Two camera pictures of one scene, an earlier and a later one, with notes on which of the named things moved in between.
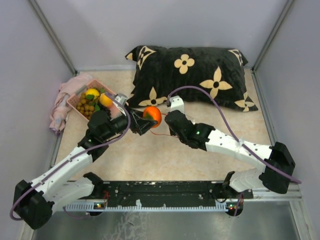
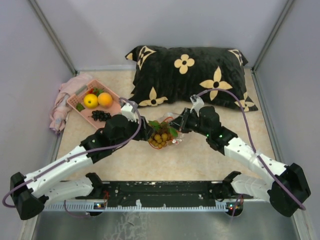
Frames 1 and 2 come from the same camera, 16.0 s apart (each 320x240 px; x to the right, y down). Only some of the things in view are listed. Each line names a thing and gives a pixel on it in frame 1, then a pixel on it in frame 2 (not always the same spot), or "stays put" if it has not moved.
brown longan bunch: x=86 y=106 -> x=162 y=135
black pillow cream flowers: x=157 y=72 stays put
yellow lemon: x=93 y=91 -> x=90 y=100
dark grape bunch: x=104 y=113 stays put
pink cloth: x=61 y=109 stays put
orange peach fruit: x=105 y=100 stays put
